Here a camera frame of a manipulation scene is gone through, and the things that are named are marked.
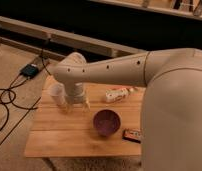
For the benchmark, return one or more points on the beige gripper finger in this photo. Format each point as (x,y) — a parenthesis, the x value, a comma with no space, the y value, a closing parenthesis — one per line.
(86,106)
(68,108)

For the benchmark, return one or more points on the beige cylindrical gripper body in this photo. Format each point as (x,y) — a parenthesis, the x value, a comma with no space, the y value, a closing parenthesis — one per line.
(75,93)

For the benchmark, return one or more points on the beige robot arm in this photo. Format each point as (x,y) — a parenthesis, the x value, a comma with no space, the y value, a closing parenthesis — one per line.
(171,113)

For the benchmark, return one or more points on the white paper cup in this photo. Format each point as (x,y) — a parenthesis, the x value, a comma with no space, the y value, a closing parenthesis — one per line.
(56,91)

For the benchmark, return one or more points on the purple bowl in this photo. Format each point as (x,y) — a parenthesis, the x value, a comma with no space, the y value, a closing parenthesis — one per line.
(106,122)

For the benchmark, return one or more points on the wooden table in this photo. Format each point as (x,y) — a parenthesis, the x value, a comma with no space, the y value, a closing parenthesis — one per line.
(58,132)

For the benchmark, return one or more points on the black power adapter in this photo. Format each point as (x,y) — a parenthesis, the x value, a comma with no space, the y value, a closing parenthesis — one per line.
(29,71)

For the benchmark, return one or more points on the black orange candy box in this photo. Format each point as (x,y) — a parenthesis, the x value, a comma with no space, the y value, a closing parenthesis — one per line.
(132,135)

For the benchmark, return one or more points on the long wooden beam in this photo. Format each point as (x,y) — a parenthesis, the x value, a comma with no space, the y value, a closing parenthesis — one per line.
(72,40)

